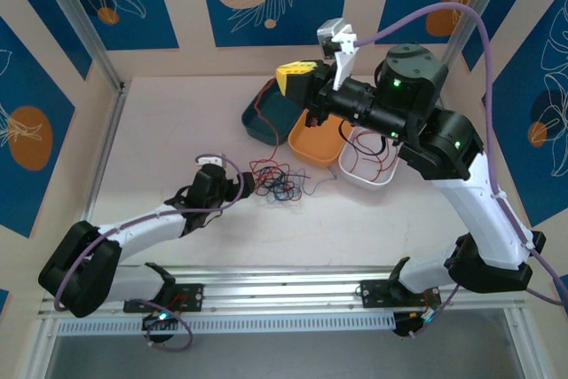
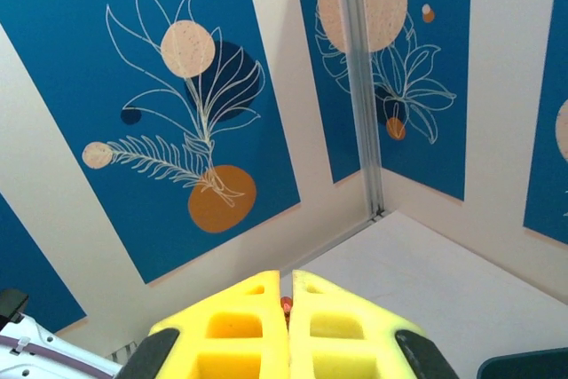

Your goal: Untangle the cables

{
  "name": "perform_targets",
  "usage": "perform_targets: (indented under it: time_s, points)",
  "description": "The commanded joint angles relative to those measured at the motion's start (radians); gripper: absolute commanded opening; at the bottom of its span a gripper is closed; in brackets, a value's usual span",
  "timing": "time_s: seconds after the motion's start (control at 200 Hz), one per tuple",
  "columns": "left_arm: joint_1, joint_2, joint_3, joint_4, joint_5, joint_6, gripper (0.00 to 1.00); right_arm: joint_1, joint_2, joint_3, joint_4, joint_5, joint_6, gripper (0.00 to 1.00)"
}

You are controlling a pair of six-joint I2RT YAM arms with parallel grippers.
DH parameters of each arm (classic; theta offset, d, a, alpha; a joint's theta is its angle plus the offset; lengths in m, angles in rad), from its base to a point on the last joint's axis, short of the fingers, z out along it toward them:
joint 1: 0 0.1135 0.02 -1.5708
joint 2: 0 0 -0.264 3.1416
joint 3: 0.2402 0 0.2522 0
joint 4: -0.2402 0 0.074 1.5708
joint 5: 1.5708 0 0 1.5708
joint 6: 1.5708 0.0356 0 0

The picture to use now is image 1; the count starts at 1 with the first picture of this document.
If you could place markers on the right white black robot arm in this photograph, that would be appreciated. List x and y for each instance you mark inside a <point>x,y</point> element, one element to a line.
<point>475,201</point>

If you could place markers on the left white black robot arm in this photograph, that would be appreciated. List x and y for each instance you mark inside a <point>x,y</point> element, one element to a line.
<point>146,232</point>

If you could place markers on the dark teal plastic bin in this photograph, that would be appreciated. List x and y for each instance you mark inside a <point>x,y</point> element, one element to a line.
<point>288,117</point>

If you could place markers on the orange plastic bin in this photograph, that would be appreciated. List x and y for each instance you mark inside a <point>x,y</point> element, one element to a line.
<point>310,144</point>

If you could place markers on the white plastic bin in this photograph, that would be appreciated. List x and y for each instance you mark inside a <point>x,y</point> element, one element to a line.
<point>361,182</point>

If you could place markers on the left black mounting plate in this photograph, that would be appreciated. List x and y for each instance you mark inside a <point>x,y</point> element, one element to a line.
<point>195,297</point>

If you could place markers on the black mounting plate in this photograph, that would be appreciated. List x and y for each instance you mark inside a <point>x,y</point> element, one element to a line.
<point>373,294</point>
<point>195,297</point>

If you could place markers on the black controller box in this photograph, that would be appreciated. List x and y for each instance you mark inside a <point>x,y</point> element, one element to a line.
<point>406,323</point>
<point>153,321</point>

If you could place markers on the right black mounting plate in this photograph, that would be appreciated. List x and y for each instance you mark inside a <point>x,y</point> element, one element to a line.
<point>373,294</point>

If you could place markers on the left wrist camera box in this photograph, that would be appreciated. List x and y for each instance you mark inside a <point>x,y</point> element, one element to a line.
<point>210,160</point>

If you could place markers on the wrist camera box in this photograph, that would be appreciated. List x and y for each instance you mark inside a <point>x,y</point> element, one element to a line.
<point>344,39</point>
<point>210,160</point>

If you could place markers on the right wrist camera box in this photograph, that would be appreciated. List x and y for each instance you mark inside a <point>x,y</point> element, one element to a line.
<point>344,39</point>

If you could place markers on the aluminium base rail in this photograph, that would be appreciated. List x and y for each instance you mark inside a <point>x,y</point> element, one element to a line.
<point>275,290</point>

